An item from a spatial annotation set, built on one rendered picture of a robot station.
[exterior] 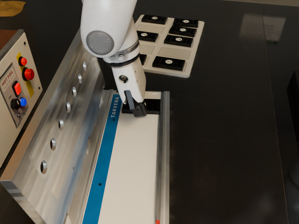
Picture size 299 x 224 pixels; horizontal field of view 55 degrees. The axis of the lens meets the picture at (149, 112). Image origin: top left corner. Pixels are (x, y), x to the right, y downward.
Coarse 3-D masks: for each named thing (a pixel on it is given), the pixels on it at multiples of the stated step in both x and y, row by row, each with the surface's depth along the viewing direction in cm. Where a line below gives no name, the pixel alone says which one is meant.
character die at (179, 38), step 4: (168, 36) 105; (172, 36) 105; (176, 36) 105; (180, 36) 105; (164, 40) 103; (168, 40) 103; (172, 40) 103; (176, 40) 103; (180, 40) 103; (184, 40) 104; (188, 40) 103; (192, 40) 103; (172, 44) 103; (176, 44) 102; (180, 44) 102; (184, 44) 101; (188, 44) 101
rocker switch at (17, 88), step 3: (15, 81) 67; (15, 84) 66; (18, 84) 67; (12, 87) 66; (15, 87) 66; (18, 87) 67; (15, 90) 66; (18, 90) 67; (15, 93) 67; (18, 93) 67
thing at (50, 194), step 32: (64, 64) 56; (96, 64) 75; (64, 96) 56; (96, 96) 71; (32, 128) 43; (64, 128) 54; (32, 160) 43; (64, 160) 53; (32, 192) 40; (64, 192) 50
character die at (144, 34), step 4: (140, 32) 108; (144, 32) 108; (148, 32) 108; (152, 32) 107; (140, 36) 106; (144, 36) 105; (148, 36) 105; (152, 36) 105; (156, 36) 105; (144, 40) 105; (148, 40) 104; (152, 40) 104
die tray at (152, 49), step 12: (144, 24) 115; (156, 24) 115; (168, 24) 115; (144, 48) 101; (156, 48) 101; (168, 48) 101; (180, 48) 101; (192, 48) 101; (192, 60) 95; (156, 72) 91; (168, 72) 90; (180, 72) 90
